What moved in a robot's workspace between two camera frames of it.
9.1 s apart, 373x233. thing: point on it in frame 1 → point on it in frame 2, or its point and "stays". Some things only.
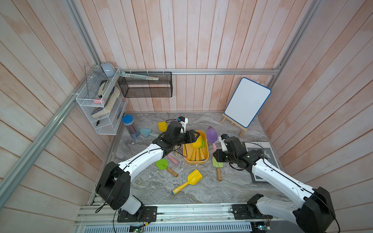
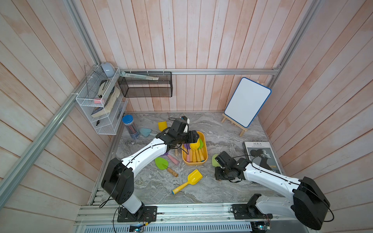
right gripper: x=218 y=155 → x=217 y=175
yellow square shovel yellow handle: x=195 y=146 stays
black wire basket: x=132 y=87 stays
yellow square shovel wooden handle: x=162 y=126 stays
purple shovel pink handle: x=212 y=137 → x=188 y=147
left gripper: x=190 y=136 stays
